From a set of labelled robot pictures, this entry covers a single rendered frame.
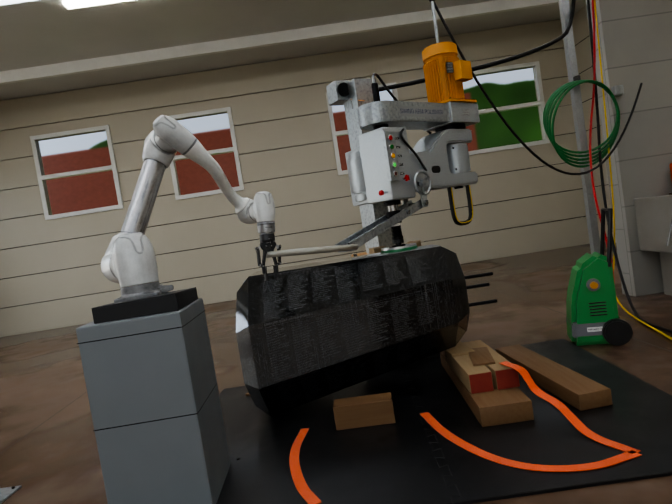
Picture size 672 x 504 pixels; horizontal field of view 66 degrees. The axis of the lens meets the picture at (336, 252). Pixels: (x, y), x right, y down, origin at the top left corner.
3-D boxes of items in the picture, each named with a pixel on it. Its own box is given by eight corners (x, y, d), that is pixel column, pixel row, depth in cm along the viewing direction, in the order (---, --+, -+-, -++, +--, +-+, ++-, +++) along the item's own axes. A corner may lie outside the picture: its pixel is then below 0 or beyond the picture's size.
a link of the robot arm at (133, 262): (125, 286, 203) (115, 232, 203) (113, 289, 218) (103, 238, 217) (165, 279, 213) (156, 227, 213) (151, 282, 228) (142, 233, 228)
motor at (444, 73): (443, 113, 366) (435, 56, 364) (480, 100, 342) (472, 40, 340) (417, 112, 349) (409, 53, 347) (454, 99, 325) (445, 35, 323)
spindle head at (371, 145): (408, 203, 333) (398, 134, 331) (434, 199, 316) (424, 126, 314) (368, 209, 311) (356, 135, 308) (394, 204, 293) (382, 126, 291)
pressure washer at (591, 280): (620, 331, 357) (604, 207, 352) (634, 344, 323) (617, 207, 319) (565, 335, 367) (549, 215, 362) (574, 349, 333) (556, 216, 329)
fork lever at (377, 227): (408, 207, 331) (405, 200, 330) (431, 204, 316) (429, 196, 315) (334, 252, 290) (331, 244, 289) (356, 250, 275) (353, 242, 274)
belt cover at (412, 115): (451, 136, 368) (448, 112, 367) (481, 127, 348) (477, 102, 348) (351, 137, 308) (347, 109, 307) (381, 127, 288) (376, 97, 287)
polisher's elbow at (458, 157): (438, 177, 346) (433, 147, 345) (448, 176, 362) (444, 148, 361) (465, 171, 336) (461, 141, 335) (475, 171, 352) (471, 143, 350)
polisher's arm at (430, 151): (457, 202, 364) (447, 133, 362) (485, 197, 346) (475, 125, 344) (384, 213, 318) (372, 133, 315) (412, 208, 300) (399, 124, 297)
